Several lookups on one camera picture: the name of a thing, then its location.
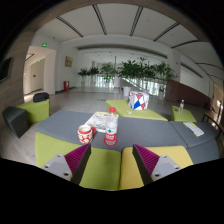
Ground black wall screen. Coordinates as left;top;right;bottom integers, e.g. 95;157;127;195
0;57;14;84

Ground potted green plants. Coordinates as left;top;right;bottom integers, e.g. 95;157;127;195
77;56;176;101

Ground red and white mug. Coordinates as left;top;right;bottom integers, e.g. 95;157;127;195
77;124;98;145

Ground lime green seat cushion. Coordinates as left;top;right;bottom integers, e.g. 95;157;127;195
34;130;123;191

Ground wide lime green ottoman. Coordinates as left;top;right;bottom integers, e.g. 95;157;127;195
105;99;169;122

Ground lime green cube seat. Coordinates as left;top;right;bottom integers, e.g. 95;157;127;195
16;98;51;126

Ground small lime green ottoman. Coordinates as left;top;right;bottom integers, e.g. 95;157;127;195
171;105;198;123

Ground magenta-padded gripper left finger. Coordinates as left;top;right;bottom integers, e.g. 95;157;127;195
41;142;92;186

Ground grey upholstered bench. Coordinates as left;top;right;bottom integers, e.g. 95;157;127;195
35;109;221;165

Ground framed wall picture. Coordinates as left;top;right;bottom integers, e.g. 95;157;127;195
64;55;74;68

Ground white red blue polyhedron box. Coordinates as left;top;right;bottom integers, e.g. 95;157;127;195
127;91;150;111

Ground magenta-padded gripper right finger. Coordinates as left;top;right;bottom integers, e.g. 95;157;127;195
131;143;184;186

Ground white printed magazine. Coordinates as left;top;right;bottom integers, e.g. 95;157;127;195
83;111;113;133

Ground white yellow pamphlet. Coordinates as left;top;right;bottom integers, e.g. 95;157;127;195
182;121;205;138

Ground yellow seat cushion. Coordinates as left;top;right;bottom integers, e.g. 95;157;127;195
118;145;194;191

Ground black bag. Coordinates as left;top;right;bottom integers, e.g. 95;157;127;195
32;91;50;103

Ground clear red-capped water bottle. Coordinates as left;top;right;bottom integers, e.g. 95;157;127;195
104;106;119;144

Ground small clear plastic bottle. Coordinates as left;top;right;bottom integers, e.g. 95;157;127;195
178;99;185;115

